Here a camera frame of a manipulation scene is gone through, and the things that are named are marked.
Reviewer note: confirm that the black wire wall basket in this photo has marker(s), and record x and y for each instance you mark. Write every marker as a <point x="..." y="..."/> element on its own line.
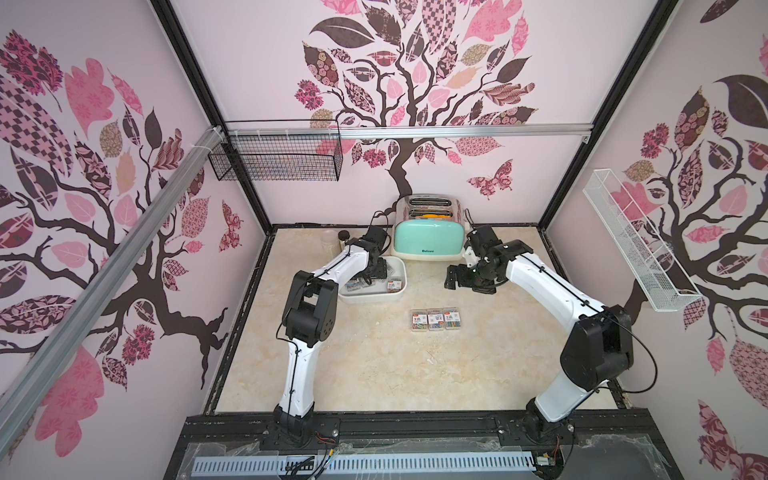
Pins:
<point x="279" y="150"/>

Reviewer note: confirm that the mint green toaster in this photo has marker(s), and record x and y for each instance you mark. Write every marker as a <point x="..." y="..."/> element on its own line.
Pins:
<point x="429" y="227"/>

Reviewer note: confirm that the paper clip box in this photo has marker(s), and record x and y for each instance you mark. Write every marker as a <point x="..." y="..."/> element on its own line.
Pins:
<point x="419" y="321"/>
<point x="452" y="318"/>
<point x="435" y="320"/>

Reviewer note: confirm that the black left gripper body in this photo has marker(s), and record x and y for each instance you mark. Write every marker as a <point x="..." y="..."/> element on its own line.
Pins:
<point x="375" y="271"/>

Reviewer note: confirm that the white plastic storage box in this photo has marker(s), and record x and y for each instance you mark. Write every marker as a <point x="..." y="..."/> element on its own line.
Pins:
<point x="388" y="289"/>

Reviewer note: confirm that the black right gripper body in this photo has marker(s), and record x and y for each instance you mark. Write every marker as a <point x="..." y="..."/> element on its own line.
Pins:
<point x="462" y="274"/>

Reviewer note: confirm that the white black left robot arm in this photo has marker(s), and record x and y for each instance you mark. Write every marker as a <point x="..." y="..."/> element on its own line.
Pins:
<point x="308" y="319"/>

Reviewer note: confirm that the white wire wall basket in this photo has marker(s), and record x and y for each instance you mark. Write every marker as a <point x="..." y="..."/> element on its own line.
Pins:
<point x="665" y="284"/>

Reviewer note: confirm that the white slotted cable duct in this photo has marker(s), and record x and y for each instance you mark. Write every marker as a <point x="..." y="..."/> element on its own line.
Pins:
<point x="276" y="466"/>

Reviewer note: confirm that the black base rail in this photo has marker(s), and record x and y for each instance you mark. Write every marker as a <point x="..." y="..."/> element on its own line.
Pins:
<point x="596" y="444"/>

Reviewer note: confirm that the black-lidded spice jar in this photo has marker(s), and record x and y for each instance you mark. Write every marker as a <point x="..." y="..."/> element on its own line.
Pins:
<point x="344" y="239"/>

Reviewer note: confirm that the clear plastic jar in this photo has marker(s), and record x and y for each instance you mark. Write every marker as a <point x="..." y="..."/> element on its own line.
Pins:
<point x="330" y="244"/>

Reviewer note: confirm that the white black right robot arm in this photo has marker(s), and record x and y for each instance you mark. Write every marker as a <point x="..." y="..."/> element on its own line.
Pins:
<point x="599" y="345"/>

